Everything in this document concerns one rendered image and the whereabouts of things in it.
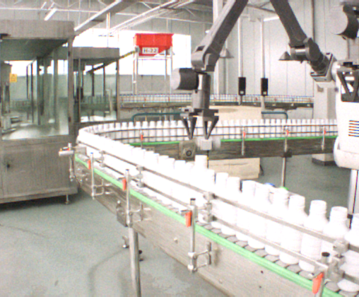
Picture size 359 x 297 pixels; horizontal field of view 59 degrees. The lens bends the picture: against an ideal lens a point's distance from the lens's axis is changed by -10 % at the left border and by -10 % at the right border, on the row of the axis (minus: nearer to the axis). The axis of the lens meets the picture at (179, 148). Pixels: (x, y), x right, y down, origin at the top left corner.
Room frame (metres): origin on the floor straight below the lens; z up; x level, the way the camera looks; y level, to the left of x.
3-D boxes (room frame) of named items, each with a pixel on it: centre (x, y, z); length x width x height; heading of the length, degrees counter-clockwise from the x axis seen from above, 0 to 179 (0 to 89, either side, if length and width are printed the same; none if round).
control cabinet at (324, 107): (6.79, -3.25, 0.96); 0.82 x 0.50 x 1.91; 104
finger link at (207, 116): (1.11, -0.08, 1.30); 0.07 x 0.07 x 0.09; 32
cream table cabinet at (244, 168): (5.74, -0.73, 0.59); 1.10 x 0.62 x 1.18; 104
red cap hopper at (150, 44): (8.27, 0.64, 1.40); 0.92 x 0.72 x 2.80; 104
